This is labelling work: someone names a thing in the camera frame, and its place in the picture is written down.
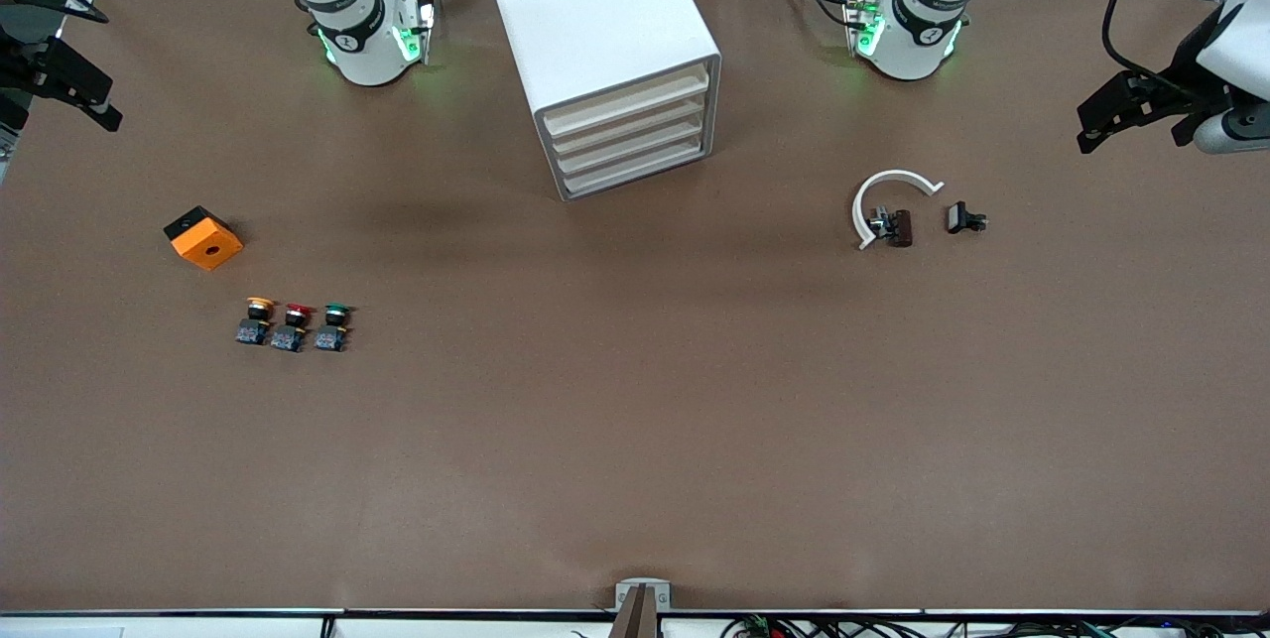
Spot brown and metal small component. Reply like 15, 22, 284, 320
867, 207, 915, 249

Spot yellow push button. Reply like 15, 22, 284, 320
235, 296, 278, 347

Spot black tangled cables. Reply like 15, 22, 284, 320
719, 613, 1270, 638

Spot white curved plastic bracket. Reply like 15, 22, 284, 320
851, 168, 947, 252

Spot brown table mat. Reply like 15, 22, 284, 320
0, 0, 1270, 615

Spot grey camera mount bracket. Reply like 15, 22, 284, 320
614, 577, 673, 612

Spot orange and black button box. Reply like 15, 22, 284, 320
163, 205, 245, 273

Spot red push button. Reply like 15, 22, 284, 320
270, 302, 318, 354

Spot green push button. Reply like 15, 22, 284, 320
314, 302, 357, 354

